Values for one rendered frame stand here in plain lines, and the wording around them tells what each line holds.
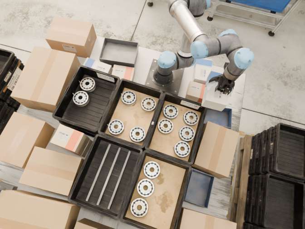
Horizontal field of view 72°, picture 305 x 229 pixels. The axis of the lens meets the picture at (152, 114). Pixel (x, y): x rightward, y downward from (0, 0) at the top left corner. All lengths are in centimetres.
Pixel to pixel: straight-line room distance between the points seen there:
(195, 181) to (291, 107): 173
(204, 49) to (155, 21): 211
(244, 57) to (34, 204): 127
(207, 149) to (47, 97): 108
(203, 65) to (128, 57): 59
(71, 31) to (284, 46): 259
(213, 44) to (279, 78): 210
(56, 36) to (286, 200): 221
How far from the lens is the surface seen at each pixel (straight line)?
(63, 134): 135
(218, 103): 118
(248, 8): 301
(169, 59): 144
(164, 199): 133
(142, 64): 174
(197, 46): 93
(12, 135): 156
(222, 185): 155
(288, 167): 204
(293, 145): 212
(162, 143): 136
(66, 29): 182
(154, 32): 288
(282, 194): 211
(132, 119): 140
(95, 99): 148
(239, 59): 94
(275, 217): 208
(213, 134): 141
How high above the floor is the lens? 216
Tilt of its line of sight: 70 degrees down
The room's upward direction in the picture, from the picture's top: 8 degrees clockwise
